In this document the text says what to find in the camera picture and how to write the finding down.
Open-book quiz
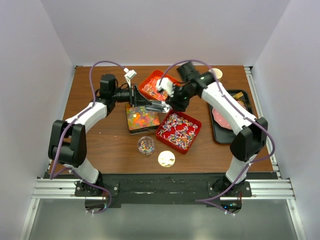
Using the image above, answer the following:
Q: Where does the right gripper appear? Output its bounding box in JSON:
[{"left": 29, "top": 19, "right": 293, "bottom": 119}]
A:
[{"left": 166, "top": 83, "right": 197, "bottom": 112}]

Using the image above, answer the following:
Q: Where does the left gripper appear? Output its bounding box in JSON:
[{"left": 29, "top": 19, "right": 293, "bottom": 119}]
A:
[{"left": 111, "top": 84, "right": 152, "bottom": 108}]

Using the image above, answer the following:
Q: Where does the orange candy tin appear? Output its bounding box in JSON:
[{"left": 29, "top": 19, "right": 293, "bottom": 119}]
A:
[{"left": 138, "top": 69, "right": 168, "bottom": 101}]

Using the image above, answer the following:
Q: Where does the black gummy candy tin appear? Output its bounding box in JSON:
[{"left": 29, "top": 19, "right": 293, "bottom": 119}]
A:
[{"left": 125, "top": 104, "right": 161, "bottom": 135}]

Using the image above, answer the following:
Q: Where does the metal scoop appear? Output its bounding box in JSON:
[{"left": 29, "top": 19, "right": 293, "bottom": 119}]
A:
[{"left": 145, "top": 100, "right": 172, "bottom": 113}]

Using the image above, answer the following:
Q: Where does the red lollipop tin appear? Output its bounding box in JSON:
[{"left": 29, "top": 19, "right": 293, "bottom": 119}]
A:
[{"left": 155, "top": 110, "right": 202, "bottom": 154}]

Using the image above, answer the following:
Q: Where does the clear glass jar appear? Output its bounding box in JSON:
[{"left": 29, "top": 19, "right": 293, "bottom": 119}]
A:
[{"left": 137, "top": 136, "right": 155, "bottom": 156}]

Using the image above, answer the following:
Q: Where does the black tray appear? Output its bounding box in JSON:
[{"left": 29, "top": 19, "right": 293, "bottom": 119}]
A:
[{"left": 209, "top": 89, "right": 253, "bottom": 144}]

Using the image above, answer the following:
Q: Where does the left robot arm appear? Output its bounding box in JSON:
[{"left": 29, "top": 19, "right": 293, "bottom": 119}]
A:
[{"left": 48, "top": 70, "right": 151, "bottom": 196}]

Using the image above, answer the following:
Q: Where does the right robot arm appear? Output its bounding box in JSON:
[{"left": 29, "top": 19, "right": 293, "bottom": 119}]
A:
[{"left": 156, "top": 60, "right": 268, "bottom": 197}]

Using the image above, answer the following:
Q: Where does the yellow mug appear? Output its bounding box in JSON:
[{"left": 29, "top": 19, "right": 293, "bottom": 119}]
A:
[{"left": 209, "top": 68, "right": 223, "bottom": 81}]

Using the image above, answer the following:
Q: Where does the pink dotted plate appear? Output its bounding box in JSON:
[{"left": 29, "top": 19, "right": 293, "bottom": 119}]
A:
[{"left": 210, "top": 99, "right": 248, "bottom": 130}]

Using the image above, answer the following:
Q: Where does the gold fork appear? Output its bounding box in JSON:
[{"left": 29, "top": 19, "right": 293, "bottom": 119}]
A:
[{"left": 232, "top": 91, "right": 246, "bottom": 101}]

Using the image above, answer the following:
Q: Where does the gold round lid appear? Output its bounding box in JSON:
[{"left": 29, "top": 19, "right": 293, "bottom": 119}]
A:
[{"left": 157, "top": 150, "right": 176, "bottom": 168}]

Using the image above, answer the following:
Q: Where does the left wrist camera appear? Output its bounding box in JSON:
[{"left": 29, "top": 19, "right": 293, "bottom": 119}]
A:
[{"left": 123, "top": 67, "right": 137, "bottom": 87}]

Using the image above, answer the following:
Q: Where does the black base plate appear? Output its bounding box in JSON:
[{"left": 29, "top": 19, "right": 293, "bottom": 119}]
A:
[{"left": 74, "top": 171, "right": 281, "bottom": 209}]

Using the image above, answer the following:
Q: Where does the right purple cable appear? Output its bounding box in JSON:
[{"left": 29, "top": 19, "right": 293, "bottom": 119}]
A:
[{"left": 159, "top": 59, "right": 276, "bottom": 213}]

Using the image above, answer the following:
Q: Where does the purple cable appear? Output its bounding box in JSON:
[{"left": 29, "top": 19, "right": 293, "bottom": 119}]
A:
[
  {"left": 159, "top": 59, "right": 276, "bottom": 213},
  {"left": 49, "top": 60, "right": 128, "bottom": 214}
]

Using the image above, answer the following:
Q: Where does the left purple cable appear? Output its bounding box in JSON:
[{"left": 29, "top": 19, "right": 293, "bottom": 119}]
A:
[{"left": 49, "top": 60, "right": 128, "bottom": 214}]

